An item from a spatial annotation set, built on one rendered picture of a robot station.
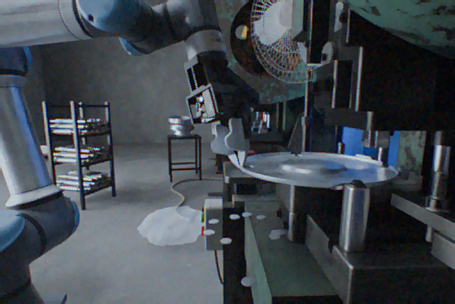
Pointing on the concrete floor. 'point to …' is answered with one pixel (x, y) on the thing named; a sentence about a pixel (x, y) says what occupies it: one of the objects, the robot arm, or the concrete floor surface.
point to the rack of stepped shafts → (85, 180)
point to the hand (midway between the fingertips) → (242, 160)
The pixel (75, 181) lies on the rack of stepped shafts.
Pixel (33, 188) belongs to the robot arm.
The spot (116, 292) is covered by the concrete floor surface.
